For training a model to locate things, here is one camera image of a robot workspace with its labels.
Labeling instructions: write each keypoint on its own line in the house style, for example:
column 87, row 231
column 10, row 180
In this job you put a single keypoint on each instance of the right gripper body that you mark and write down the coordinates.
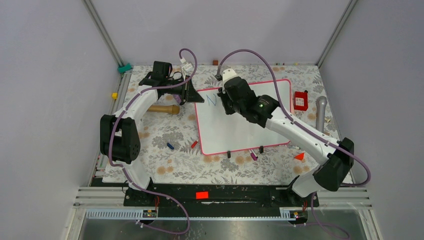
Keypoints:
column 230, row 107

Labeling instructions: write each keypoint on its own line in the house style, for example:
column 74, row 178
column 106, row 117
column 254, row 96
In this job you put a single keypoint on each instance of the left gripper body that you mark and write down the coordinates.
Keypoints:
column 180, row 90

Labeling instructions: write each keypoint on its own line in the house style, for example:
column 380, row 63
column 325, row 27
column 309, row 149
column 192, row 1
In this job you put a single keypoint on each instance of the pink framed whiteboard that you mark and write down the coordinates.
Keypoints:
column 220, row 133

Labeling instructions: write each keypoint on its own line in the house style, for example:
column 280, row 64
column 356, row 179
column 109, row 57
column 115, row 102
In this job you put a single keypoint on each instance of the blue marker cap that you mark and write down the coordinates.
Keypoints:
column 170, row 146

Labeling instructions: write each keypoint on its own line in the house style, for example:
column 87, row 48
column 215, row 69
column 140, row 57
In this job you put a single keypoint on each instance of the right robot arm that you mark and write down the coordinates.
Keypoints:
column 334, row 157

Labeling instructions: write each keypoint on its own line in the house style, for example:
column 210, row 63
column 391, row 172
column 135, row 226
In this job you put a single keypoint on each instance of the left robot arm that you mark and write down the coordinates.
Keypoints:
column 119, row 138

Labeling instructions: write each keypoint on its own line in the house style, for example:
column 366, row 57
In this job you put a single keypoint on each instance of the gold toy microphone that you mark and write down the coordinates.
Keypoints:
column 168, row 109

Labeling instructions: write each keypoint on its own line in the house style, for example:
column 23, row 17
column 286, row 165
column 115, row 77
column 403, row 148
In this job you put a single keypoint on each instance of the floral patterned table mat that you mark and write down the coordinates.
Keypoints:
column 186, row 165

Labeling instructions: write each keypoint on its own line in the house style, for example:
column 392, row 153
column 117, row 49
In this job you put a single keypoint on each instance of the teal corner clamp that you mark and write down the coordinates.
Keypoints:
column 124, row 68

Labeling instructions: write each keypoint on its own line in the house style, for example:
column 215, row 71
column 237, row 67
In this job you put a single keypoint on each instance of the red small box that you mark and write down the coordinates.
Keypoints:
column 300, row 100

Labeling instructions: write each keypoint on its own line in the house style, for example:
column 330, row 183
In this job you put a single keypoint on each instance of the magenta capped marker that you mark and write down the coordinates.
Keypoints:
column 252, row 154

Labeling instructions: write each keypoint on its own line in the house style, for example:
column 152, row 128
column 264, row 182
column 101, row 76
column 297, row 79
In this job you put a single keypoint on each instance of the silver toy microphone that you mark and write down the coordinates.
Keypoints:
column 321, row 104

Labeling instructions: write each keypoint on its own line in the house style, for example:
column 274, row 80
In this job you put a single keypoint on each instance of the red triangular block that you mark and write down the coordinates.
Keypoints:
column 300, row 157

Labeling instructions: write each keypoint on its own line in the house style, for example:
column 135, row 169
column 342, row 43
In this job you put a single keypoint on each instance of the red tape label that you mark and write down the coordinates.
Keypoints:
column 201, row 195

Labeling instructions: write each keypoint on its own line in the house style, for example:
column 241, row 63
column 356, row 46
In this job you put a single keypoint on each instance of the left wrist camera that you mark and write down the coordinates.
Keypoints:
column 186, row 67

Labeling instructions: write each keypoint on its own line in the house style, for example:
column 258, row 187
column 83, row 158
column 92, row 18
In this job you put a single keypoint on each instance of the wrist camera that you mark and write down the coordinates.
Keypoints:
column 228, row 74
column 186, row 67

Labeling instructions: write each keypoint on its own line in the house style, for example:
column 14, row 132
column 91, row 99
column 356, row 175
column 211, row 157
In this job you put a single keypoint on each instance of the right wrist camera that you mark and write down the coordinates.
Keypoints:
column 228, row 74

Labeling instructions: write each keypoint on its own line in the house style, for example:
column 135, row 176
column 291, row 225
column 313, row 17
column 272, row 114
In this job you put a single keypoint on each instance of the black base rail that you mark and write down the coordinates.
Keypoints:
column 168, row 195

